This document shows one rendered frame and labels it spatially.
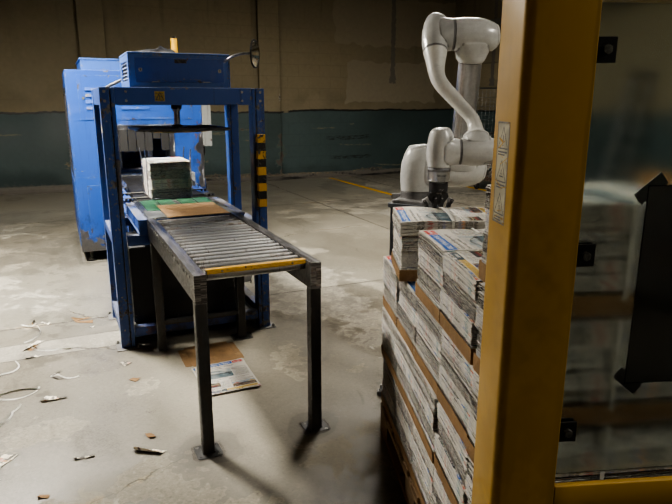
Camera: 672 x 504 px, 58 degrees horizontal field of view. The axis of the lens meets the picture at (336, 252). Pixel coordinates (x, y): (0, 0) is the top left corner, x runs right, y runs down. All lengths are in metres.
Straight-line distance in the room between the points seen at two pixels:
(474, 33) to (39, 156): 9.23
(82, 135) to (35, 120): 5.16
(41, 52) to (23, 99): 0.80
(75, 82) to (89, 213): 1.17
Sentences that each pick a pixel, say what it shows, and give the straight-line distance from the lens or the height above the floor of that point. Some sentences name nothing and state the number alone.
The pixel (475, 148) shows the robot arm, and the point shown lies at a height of 1.30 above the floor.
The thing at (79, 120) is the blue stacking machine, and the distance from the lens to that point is 5.99.
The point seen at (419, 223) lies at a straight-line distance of 2.17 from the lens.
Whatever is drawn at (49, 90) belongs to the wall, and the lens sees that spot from 11.14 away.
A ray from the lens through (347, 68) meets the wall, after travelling 12.35.
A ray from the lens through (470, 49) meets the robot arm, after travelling 2.72.
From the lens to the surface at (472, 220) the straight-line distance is 2.21.
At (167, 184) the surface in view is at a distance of 4.50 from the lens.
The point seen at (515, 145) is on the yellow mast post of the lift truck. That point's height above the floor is 1.42.
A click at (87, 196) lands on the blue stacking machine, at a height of 0.62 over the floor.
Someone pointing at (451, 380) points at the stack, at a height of 0.72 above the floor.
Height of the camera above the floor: 1.47
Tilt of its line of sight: 14 degrees down
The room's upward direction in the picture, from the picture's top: straight up
